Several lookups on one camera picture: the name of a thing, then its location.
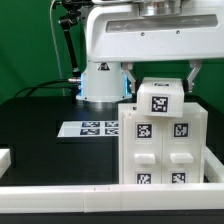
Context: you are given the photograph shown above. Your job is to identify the white marker base plate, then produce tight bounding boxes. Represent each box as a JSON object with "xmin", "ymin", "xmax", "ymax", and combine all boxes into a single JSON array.
[{"xmin": 58, "ymin": 120, "xmax": 119, "ymax": 137}]

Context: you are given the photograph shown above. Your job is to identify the grey hanging cable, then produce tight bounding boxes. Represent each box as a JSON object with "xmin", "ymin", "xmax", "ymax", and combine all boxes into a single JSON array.
[{"xmin": 49, "ymin": 0, "xmax": 67, "ymax": 98}]

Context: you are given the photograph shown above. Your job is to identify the white cabinet top block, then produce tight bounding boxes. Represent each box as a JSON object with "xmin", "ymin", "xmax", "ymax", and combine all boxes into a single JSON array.
[{"xmin": 137, "ymin": 77, "xmax": 184, "ymax": 117}]

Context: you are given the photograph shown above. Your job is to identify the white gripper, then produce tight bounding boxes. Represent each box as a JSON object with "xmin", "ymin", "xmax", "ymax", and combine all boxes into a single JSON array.
[{"xmin": 86, "ymin": 0, "xmax": 224, "ymax": 94}]

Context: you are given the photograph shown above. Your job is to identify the white cabinet door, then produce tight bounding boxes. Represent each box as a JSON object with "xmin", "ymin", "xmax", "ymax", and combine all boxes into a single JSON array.
[
  {"xmin": 119, "ymin": 112, "xmax": 162, "ymax": 184},
  {"xmin": 162, "ymin": 114, "xmax": 207, "ymax": 184}
]

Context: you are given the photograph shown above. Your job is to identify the white fence rail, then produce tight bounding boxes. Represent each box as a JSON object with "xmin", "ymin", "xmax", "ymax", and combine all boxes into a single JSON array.
[
  {"xmin": 0, "ymin": 183, "xmax": 224, "ymax": 214},
  {"xmin": 204, "ymin": 148, "xmax": 224, "ymax": 183}
]

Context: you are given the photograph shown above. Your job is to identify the white left fence piece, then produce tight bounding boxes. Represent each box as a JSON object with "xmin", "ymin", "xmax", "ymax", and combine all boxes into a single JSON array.
[{"xmin": 0, "ymin": 149, "xmax": 11, "ymax": 178}]

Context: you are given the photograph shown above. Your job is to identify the white front fence rail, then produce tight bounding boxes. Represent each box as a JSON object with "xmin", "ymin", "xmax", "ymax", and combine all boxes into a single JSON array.
[{"xmin": 0, "ymin": 183, "xmax": 224, "ymax": 214}]

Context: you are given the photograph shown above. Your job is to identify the black cable bundle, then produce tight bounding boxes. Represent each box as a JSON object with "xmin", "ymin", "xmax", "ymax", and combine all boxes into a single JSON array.
[{"xmin": 13, "ymin": 79, "xmax": 83, "ymax": 98}]

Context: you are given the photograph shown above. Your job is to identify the white cabinet body box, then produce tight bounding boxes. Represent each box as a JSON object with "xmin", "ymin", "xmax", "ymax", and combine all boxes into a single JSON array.
[{"xmin": 118, "ymin": 103, "xmax": 208, "ymax": 185}]

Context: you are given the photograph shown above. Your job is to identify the white right fence rail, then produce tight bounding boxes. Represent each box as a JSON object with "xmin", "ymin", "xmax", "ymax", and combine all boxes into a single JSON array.
[{"xmin": 204, "ymin": 148, "xmax": 224, "ymax": 183}]

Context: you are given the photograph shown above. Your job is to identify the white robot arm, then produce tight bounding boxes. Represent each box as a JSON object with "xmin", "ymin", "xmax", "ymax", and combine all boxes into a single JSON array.
[{"xmin": 80, "ymin": 0, "xmax": 224, "ymax": 102}]

